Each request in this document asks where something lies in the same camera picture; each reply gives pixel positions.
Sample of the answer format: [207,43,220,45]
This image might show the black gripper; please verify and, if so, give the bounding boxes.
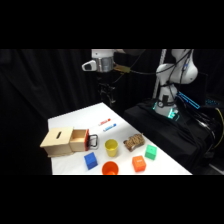
[98,71,117,106]

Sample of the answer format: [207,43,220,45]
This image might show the striped tiger plush toy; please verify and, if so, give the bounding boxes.
[123,132,145,152]

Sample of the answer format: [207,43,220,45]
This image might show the red marker pen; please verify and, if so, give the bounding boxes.
[97,118,112,127]

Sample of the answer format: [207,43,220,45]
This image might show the blue marker pen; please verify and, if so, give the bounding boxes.
[102,123,118,132]

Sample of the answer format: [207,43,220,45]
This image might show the yellow plastic cup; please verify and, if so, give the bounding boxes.
[104,138,119,158]

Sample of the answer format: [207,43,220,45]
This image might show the wooden drawer with red front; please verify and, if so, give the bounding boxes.
[68,128,91,153]

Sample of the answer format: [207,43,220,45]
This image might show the blue cube block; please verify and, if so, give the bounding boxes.
[83,151,99,171]

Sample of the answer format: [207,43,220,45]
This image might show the wooden box with slot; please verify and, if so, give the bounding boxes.
[39,126,75,158]

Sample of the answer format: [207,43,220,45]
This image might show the black curtain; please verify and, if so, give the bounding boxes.
[0,49,224,176]

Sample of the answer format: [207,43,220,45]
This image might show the green cube block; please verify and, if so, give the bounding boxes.
[144,144,158,161]

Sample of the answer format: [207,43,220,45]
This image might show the orange plastic cup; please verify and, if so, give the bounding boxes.
[101,160,120,176]

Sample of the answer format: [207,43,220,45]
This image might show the orange cube block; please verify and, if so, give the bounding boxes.
[131,155,147,173]

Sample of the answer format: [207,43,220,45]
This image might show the black cloth-covered robot stand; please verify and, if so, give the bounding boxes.
[123,99,218,175]

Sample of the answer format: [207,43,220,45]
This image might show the blue-lit control box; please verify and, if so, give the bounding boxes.
[175,90,201,111]

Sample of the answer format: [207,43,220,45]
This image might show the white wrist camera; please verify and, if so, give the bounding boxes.
[81,60,99,72]

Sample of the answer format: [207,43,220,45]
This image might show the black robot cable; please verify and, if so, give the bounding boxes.
[112,49,194,85]

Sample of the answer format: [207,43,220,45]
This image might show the black metal drawer handle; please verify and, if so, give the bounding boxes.
[87,133,99,151]

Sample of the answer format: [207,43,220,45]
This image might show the yellow cable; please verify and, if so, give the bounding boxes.
[211,106,224,152]

